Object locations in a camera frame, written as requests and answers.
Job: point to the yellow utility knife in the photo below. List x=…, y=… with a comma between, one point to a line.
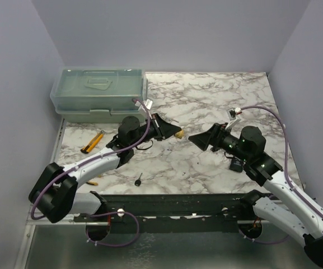
x=90, y=146

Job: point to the yellow handled pliers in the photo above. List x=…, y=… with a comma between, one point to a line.
x=94, y=182

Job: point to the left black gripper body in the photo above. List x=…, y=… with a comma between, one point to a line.
x=154, y=130

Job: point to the black head key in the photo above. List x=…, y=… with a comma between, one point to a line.
x=138, y=181

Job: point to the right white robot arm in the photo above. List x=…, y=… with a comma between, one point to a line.
x=301, y=217

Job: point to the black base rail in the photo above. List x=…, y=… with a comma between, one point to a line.
x=185, y=213

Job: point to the green translucent plastic toolbox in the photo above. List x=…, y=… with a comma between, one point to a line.
x=93, y=95

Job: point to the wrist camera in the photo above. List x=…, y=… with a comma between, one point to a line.
x=233, y=117
x=146, y=107

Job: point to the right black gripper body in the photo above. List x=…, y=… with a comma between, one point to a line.
x=225, y=140

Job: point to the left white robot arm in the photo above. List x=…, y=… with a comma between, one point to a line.
x=55, y=193

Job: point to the black padlock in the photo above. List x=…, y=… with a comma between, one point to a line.
x=236, y=165

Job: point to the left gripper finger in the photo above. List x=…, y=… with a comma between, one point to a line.
x=169, y=130
x=159, y=122

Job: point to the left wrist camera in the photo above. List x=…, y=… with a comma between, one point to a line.
x=146, y=107

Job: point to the brass padlock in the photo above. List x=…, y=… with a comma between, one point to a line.
x=179, y=134

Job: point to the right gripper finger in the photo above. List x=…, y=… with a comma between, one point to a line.
x=213, y=131
x=202, y=141

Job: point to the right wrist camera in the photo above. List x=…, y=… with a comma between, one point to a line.
x=233, y=117

